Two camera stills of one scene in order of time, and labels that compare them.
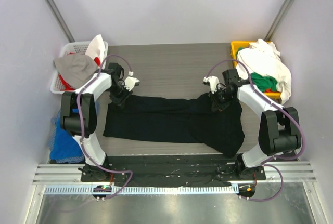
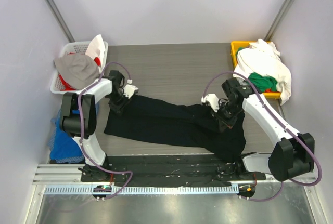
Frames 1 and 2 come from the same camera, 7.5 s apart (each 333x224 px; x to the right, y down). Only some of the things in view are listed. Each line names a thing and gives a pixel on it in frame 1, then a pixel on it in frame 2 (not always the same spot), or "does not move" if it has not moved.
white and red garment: x=96 y=50 does not move
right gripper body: x=218 y=102 → x=225 y=118
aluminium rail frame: x=289 y=173 does not move
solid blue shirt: x=65 y=146 does not move
